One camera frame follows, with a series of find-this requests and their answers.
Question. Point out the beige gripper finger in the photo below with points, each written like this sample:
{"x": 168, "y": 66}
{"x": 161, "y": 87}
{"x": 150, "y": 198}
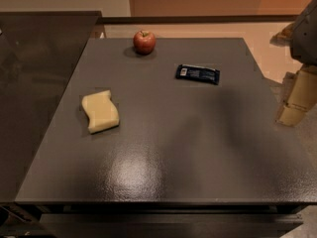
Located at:
{"x": 285, "y": 33}
{"x": 299, "y": 95}

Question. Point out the dark blue rxbar wrapper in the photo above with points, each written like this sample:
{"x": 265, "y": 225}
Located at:
{"x": 198, "y": 73}

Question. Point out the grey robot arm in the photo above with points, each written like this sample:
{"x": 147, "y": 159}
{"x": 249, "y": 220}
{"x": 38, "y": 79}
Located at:
{"x": 303, "y": 43}

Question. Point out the yellow sponge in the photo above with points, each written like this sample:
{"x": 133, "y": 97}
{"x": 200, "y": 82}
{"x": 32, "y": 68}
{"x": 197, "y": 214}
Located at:
{"x": 101, "y": 111}

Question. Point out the red apple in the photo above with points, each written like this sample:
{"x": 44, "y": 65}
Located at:
{"x": 144, "y": 42}

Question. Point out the dark side table panel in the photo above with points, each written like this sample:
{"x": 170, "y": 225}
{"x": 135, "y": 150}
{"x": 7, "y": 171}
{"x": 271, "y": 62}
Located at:
{"x": 38, "y": 54}

